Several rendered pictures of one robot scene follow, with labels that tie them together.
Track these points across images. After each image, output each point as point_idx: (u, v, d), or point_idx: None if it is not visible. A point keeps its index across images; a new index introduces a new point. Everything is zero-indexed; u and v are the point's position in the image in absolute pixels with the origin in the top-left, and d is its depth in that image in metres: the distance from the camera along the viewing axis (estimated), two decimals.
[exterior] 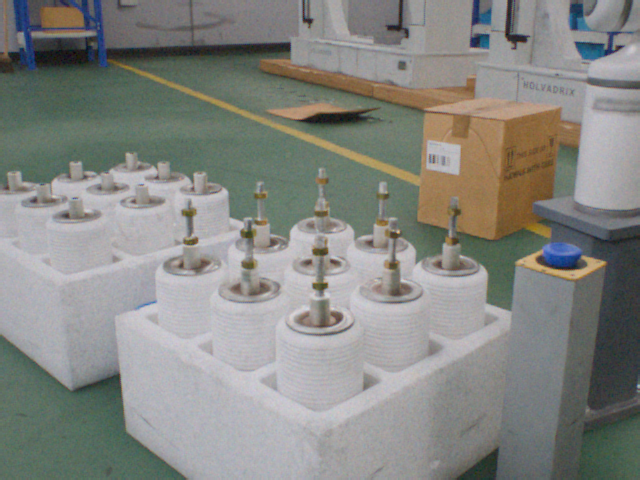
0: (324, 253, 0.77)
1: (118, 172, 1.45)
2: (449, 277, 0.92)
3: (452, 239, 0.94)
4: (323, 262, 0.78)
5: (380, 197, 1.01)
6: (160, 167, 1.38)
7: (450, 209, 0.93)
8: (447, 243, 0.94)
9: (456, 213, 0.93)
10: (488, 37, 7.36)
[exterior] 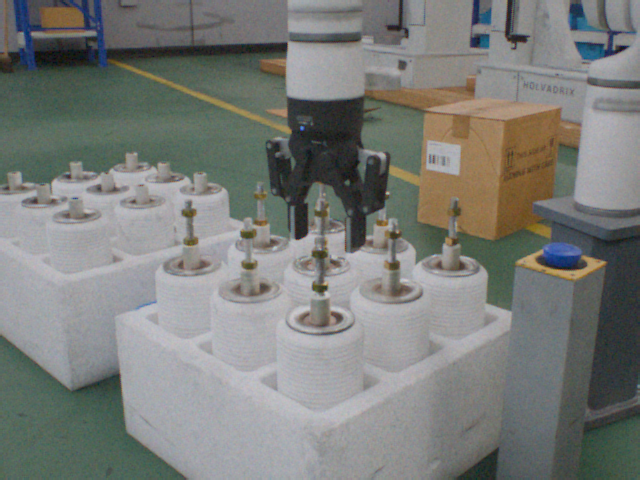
0: (323, 256, 0.77)
1: (118, 172, 1.45)
2: (449, 277, 0.92)
3: (452, 239, 0.94)
4: (322, 265, 0.78)
5: None
6: (160, 167, 1.38)
7: (450, 209, 0.93)
8: (447, 243, 0.94)
9: (456, 213, 0.93)
10: (488, 37, 7.36)
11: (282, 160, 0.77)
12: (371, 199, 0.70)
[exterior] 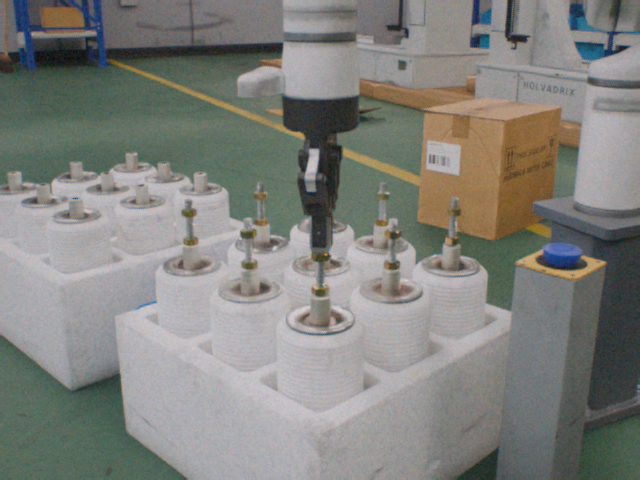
0: (327, 256, 0.78)
1: (118, 172, 1.45)
2: (449, 277, 0.92)
3: (452, 239, 0.94)
4: (323, 266, 0.79)
5: (380, 197, 1.01)
6: (160, 167, 1.38)
7: (450, 209, 0.93)
8: (447, 243, 0.94)
9: (456, 213, 0.93)
10: (488, 37, 7.36)
11: (312, 188, 0.71)
12: None
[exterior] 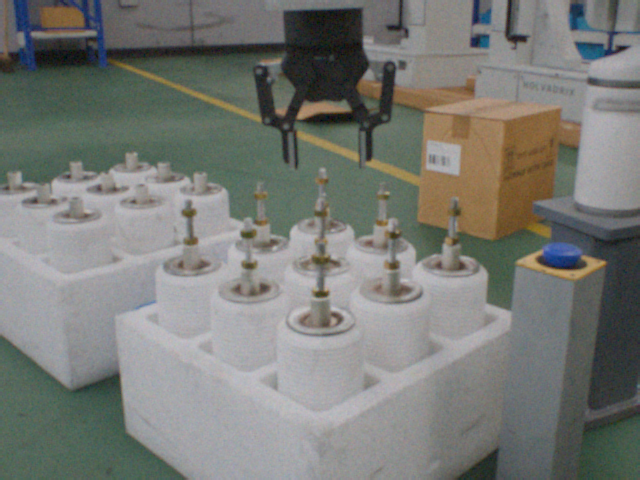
0: (319, 262, 0.77)
1: (118, 172, 1.45)
2: (449, 277, 0.92)
3: (452, 239, 0.94)
4: (321, 271, 0.78)
5: (380, 197, 1.01)
6: (160, 167, 1.38)
7: (450, 209, 0.93)
8: (447, 243, 0.94)
9: (456, 213, 0.93)
10: (488, 37, 7.36)
11: (384, 84, 0.71)
12: None
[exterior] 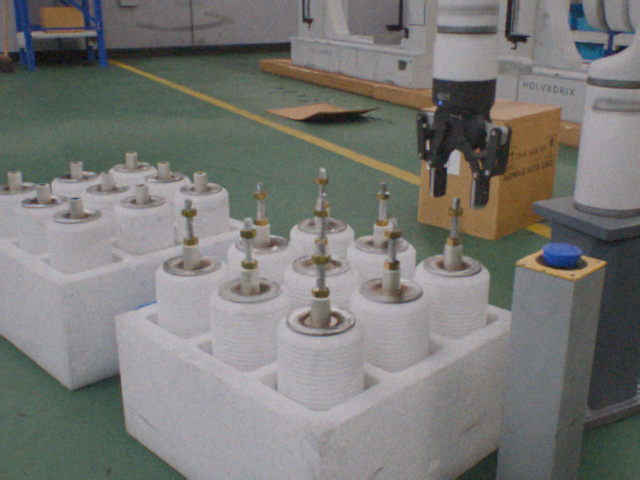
0: (319, 262, 0.77)
1: (118, 172, 1.45)
2: (458, 277, 0.92)
3: (448, 236, 0.95)
4: (321, 271, 0.78)
5: (380, 197, 1.01)
6: (160, 167, 1.38)
7: None
8: (452, 240, 0.95)
9: (449, 211, 0.94)
10: None
11: (429, 130, 0.94)
12: (492, 164, 0.85)
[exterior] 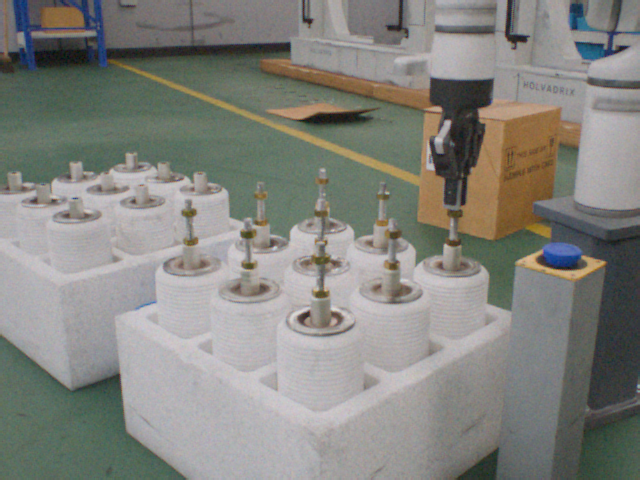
0: (319, 262, 0.77)
1: (118, 172, 1.45)
2: (475, 275, 0.93)
3: (449, 240, 0.94)
4: (321, 271, 0.78)
5: (380, 197, 1.01)
6: (160, 167, 1.38)
7: (449, 210, 0.93)
8: (446, 244, 0.94)
9: (453, 215, 0.92)
10: None
11: (442, 151, 0.87)
12: (478, 155, 0.94)
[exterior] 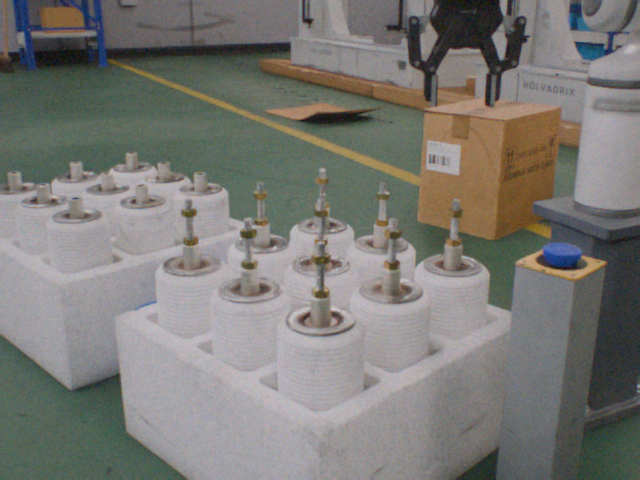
0: (319, 262, 0.77)
1: (118, 172, 1.45)
2: (482, 267, 0.95)
3: (448, 237, 0.95)
4: (321, 271, 0.78)
5: (380, 197, 1.01)
6: (160, 167, 1.38)
7: None
8: (453, 241, 0.96)
9: (449, 212, 0.94)
10: None
11: (513, 36, 0.86)
12: (409, 52, 0.88)
